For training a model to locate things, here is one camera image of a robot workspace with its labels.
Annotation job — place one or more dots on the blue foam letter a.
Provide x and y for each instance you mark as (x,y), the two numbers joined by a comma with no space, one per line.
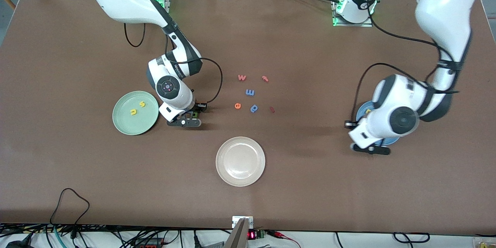
(254,108)

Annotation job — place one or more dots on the grey camera mount wedge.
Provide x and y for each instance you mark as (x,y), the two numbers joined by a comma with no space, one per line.
(238,238)

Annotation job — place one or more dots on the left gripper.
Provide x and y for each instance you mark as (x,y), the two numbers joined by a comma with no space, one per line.
(348,124)

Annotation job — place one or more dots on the red digit display module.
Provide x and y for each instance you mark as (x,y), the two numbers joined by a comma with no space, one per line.
(252,235)

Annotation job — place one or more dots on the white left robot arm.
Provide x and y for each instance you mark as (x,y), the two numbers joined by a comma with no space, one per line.
(445,7)

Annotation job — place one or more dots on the pink foam letter w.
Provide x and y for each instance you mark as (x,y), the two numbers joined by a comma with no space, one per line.
(241,77)

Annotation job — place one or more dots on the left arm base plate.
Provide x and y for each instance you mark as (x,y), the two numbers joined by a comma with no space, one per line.
(364,24)

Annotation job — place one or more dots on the blue plate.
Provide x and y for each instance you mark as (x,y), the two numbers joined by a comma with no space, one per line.
(362,114)

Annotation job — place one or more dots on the beige plate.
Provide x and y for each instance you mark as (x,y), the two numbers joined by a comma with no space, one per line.
(240,161)

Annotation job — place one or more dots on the red clip lead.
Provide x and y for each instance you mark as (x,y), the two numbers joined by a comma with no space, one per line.
(283,235)

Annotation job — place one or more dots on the green plate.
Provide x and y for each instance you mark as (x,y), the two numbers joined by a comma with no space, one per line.
(128,124)

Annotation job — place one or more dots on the white table edge bracket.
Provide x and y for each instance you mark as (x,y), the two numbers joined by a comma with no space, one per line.
(235,221)

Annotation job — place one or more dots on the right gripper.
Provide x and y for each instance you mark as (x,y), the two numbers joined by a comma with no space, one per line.
(197,109)

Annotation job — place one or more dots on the blue foam letter m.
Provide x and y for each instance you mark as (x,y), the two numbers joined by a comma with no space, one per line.
(250,92)

